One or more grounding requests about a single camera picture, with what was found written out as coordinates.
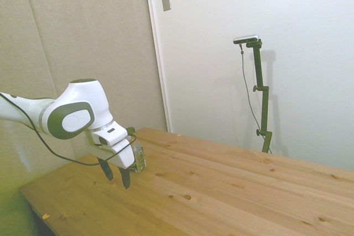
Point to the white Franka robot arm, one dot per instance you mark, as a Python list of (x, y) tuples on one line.
[(74, 103)]

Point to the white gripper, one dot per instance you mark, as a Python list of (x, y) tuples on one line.
[(121, 156)]

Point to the grey exterior camera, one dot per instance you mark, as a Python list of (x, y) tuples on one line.
[(246, 39)]

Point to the dark green camera stand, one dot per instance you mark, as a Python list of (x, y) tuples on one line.
[(261, 95)]

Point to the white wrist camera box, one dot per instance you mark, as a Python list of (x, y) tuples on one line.
[(109, 135)]

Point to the camera on black stand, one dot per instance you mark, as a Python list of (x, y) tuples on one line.
[(247, 86)]

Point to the grey wall switch plate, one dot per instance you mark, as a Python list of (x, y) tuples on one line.
[(166, 1)]

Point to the clear bottle with dark label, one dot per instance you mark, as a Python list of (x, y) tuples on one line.
[(139, 160)]

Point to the white door frame strip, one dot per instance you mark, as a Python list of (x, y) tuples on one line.
[(156, 51)]

